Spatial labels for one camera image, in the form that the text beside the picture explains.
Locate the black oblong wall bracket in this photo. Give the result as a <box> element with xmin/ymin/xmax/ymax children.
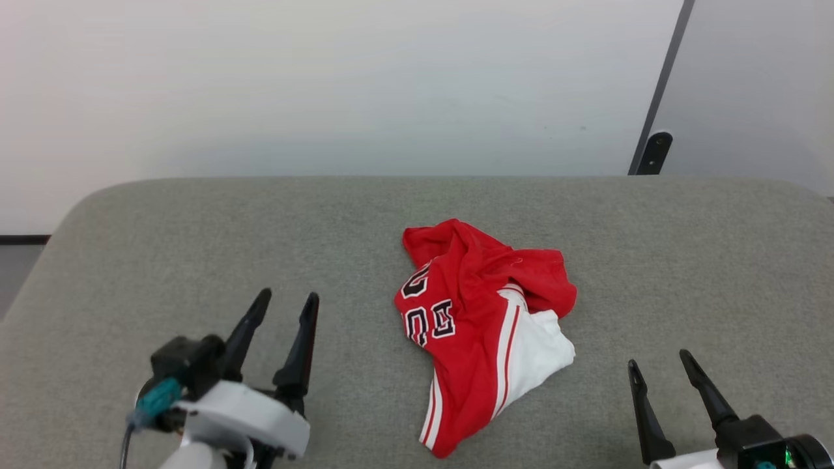
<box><xmin>635</xmin><ymin>130</ymin><xmax>674</xmax><ymax>175</ymax></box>

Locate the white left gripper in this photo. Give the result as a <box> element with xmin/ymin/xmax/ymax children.
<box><xmin>175</xmin><ymin>288</ymin><xmax>321</xmax><ymax>469</ymax></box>

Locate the red and white sports garment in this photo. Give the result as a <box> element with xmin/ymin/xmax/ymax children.
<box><xmin>394</xmin><ymin>218</ymin><xmax>579</xmax><ymax>459</ymax></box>

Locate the dark wall panel strip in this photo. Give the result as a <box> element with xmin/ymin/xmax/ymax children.
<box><xmin>627</xmin><ymin>0</ymin><xmax>695</xmax><ymax>175</ymax></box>

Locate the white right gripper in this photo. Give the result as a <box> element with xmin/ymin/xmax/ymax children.
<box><xmin>627</xmin><ymin>349</ymin><xmax>740</xmax><ymax>469</ymax></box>

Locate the grey fabric sofa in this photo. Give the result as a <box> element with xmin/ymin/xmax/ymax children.
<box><xmin>0</xmin><ymin>176</ymin><xmax>834</xmax><ymax>469</ymax></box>

